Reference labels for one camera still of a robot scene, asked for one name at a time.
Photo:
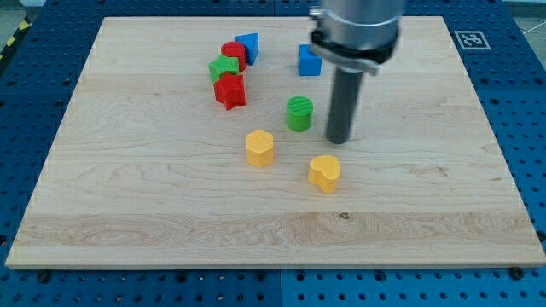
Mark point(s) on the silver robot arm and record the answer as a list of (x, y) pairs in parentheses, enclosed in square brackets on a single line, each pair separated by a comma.
[(356, 35)]

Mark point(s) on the red star block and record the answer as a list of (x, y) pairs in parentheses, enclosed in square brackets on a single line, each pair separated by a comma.
[(230, 91)]

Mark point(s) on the green star block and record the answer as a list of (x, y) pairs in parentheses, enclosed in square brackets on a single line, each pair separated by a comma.
[(221, 65)]

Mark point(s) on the yellow hexagon block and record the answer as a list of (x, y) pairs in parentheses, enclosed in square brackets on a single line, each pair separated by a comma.
[(259, 146)]

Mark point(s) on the green cylinder block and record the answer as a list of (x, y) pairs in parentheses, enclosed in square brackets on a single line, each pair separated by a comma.
[(299, 113)]

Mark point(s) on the yellow heart block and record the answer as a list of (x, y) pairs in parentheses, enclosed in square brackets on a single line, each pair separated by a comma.
[(324, 172)]

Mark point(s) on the wooden board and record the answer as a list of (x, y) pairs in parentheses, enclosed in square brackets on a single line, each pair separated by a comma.
[(149, 171)]

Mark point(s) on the blue cube block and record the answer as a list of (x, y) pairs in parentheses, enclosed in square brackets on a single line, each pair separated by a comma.
[(309, 64)]

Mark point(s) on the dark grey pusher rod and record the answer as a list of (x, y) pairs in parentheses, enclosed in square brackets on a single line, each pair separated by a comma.
[(344, 98)]

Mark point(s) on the red cylinder block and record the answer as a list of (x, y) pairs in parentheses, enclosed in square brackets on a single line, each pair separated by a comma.
[(237, 50)]

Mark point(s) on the blue triangle block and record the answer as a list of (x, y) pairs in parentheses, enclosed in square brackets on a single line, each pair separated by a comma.
[(251, 43)]

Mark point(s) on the white fiducial marker tag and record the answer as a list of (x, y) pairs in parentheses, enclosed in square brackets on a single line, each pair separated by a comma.
[(472, 40)]

